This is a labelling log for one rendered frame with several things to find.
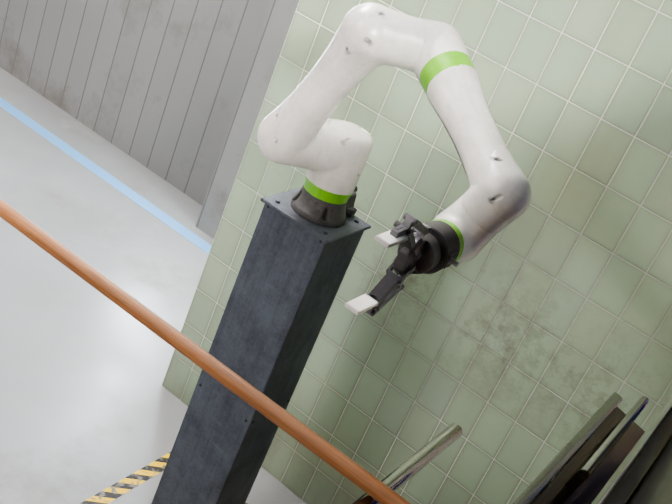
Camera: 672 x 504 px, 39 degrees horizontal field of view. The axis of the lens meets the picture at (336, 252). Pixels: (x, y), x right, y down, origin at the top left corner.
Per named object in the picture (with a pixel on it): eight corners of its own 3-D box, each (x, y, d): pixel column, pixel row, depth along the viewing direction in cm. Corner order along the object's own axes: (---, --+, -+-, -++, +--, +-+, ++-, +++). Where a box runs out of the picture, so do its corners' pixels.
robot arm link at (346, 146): (286, 174, 242) (311, 107, 234) (338, 183, 250) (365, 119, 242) (302, 199, 232) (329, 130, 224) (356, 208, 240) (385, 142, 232)
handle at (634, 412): (622, 415, 165) (629, 422, 165) (558, 492, 138) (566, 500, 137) (643, 393, 162) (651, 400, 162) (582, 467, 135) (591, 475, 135)
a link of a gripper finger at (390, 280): (398, 253, 170) (398, 257, 171) (359, 298, 166) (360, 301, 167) (415, 264, 168) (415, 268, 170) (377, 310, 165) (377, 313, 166)
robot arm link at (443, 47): (388, 47, 210) (416, 2, 202) (436, 59, 216) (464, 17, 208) (411, 101, 199) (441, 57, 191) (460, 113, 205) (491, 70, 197)
